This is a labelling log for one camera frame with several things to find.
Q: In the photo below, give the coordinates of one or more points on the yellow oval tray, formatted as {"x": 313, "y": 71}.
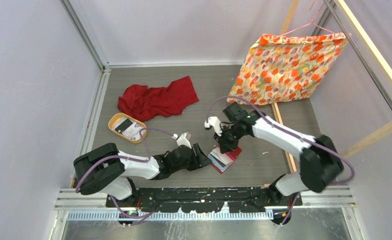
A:
{"x": 114, "y": 120}

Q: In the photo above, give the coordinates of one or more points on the aluminium frame rail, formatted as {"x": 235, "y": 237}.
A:
{"x": 94, "y": 207}

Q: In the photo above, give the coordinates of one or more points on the pink clothes hanger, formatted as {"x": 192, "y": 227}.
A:
{"x": 320, "y": 19}

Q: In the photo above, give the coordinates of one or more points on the red cloth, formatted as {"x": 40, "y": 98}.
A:
{"x": 144, "y": 103}

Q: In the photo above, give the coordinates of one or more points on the wooden frame rack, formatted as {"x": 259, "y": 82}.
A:
{"x": 348, "y": 106}

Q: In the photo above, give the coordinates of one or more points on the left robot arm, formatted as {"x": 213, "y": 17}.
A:
{"x": 108, "y": 170}

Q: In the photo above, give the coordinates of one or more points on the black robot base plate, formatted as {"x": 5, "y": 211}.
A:
{"x": 250, "y": 199}

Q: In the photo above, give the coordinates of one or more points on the floral fabric bag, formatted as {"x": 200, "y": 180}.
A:
{"x": 285, "y": 68}

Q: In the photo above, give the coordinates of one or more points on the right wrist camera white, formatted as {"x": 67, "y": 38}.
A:
{"x": 213, "y": 122}

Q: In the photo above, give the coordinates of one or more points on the white VIP card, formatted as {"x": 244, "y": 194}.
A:
{"x": 133, "y": 132}

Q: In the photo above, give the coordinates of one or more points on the red card holder wallet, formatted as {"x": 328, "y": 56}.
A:
{"x": 222, "y": 161}

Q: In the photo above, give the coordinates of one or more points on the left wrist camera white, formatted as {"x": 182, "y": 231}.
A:
{"x": 183, "y": 139}

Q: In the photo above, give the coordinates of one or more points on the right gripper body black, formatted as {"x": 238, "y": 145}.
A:
{"x": 234, "y": 129}

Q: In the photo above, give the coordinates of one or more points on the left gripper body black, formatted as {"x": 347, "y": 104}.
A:
{"x": 188, "y": 165}

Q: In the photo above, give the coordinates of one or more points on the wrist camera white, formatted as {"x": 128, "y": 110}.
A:
{"x": 183, "y": 139}
{"x": 213, "y": 122}

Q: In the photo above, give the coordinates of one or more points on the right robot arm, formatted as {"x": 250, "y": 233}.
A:
{"x": 319, "y": 164}

